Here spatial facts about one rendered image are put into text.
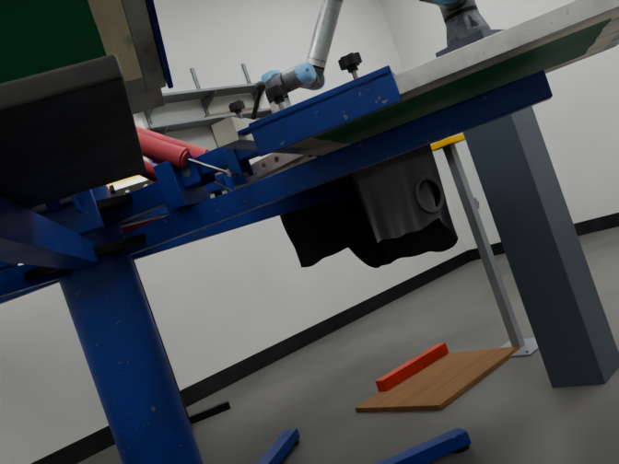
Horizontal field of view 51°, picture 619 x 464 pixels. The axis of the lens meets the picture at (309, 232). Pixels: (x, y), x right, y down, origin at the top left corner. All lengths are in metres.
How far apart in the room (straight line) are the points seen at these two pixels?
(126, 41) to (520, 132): 1.40
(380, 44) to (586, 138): 2.08
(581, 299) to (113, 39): 1.66
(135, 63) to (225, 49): 3.93
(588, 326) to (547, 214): 0.38
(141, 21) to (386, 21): 5.59
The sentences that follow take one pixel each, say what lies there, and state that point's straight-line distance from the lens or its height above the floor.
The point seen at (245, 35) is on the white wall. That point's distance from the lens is 5.33.
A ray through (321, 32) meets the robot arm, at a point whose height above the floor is 1.44.
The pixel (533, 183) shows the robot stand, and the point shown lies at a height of 0.68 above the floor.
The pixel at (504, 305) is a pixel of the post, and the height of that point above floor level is 0.20.
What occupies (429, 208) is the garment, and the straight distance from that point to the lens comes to 2.47.
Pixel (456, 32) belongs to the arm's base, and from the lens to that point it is 2.29.
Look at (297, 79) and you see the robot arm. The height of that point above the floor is 1.29.
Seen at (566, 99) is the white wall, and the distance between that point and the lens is 5.79.
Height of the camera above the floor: 0.76
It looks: level
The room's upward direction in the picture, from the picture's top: 19 degrees counter-clockwise
